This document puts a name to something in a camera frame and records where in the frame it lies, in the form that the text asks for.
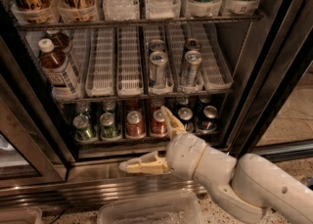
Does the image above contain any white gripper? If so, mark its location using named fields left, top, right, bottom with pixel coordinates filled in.
left=118, top=106, right=207, bottom=179

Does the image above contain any green soda can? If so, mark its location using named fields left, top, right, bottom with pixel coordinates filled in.
left=72, top=114, right=96, bottom=142

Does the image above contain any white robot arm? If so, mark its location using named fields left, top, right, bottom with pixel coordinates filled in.
left=119, top=107, right=313, bottom=224

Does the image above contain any red soda can front-right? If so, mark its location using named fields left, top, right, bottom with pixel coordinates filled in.
left=151, top=110, right=167, bottom=136

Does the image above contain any orange soda can front-left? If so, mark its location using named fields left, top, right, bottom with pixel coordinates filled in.
left=126, top=111, right=145, bottom=138

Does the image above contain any blue soda can front-left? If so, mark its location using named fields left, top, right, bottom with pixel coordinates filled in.
left=178, top=108, right=194, bottom=132

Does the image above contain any red can back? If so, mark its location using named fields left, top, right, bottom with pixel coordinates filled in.
left=151, top=97, right=165, bottom=111

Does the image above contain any blue can back-left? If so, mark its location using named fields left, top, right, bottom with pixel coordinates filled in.
left=176, top=97, right=190, bottom=108

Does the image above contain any blue soda can front-right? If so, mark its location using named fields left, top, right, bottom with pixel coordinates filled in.
left=198, top=106, right=218, bottom=131

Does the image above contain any blue can back-right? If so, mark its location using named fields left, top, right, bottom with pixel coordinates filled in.
left=198, top=95, right=212, bottom=108

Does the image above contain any silver tall can front-right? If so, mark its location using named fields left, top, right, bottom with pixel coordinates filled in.
left=180, top=51, right=202, bottom=87

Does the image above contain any silver tall can front-left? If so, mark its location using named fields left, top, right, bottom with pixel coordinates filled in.
left=149, top=51, right=168, bottom=89

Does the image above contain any green can back-left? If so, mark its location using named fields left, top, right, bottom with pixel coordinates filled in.
left=75, top=102, right=92, bottom=116

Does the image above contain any silver tall can back-left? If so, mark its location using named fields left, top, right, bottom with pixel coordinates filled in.
left=149, top=39, right=165, bottom=53

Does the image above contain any dark tall can back-right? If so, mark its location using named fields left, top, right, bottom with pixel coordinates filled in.
left=184, top=38, right=201, bottom=52

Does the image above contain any clear plastic bin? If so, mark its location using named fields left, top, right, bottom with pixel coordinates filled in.
left=97, top=191, right=204, bottom=224

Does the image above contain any tea bottle white cap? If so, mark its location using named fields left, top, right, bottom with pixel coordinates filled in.
left=38, top=38, right=78, bottom=95

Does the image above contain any tea bottle behind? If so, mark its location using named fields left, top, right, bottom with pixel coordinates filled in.
left=47, top=30, right=80, bottom=75

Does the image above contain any clear plastic bin corner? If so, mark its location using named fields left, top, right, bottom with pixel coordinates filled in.
left=0, top=207, right=44, bottom=224

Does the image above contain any steel fridge door frame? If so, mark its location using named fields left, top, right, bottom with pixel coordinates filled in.
left=0, top=76, right=67, bottom=188

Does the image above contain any wire fridge shelf upper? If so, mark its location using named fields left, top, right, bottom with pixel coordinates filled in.
left=14, top=14, right=263, bottom=31

